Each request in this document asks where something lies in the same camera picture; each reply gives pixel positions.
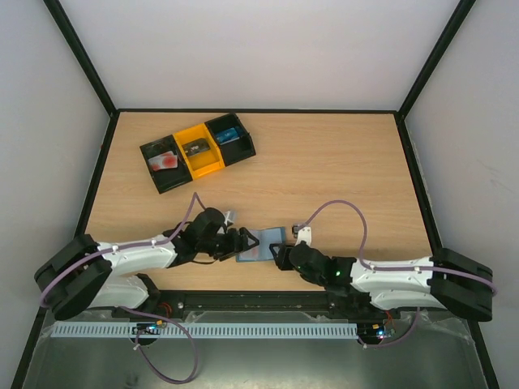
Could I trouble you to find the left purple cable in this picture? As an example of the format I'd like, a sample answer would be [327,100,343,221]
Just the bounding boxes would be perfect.
[40,191,212,307]

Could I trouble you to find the left black bin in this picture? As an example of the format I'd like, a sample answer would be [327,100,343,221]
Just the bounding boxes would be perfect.
[139,135,193,194]

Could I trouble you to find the slotted cable duct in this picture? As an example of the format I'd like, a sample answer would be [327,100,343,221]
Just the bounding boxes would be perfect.
[49,322,358,340]

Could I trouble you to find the teal leather card holder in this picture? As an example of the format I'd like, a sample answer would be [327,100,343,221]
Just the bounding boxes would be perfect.
[236,227,285,263]

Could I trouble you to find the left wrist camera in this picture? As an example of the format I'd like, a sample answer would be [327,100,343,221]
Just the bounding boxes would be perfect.
[224,210,237,227]

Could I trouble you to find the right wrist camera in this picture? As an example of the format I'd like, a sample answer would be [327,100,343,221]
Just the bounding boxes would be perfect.
[292,224,312,246]

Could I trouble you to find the black bin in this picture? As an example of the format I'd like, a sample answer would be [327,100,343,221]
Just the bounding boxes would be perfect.
[139,135,193,194]
[204,113,256,166]

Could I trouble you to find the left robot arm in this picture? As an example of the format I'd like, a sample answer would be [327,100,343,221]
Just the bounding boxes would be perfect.
[34,207,260,320]

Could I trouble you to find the black metal frame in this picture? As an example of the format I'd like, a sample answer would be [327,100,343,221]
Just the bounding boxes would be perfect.
[9,0,519,389]

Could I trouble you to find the brown VIP card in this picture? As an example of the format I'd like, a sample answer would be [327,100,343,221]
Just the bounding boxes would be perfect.
[182,138,210,157]

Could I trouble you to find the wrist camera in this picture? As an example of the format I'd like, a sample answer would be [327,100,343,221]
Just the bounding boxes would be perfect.
[224,210,237,227]
[292,224,312,246]

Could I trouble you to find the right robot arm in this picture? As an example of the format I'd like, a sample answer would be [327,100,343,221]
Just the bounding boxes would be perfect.
[269,242,494,322]

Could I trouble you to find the blue card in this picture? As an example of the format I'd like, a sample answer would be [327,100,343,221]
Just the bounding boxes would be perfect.
[215,126,240,145]

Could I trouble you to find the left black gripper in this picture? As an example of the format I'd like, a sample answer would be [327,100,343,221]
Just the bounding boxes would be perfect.
[198,228,260,262]

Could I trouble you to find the yellow bin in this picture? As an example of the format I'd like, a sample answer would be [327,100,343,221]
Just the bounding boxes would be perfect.
[173,124,225,180]

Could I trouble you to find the right black bin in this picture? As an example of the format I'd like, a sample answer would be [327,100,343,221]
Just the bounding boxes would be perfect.
[204,113,256,166]

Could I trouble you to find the white red-dot card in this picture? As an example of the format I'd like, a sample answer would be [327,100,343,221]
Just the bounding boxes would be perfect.
[237,246,261,262]
[147,151,178,172]

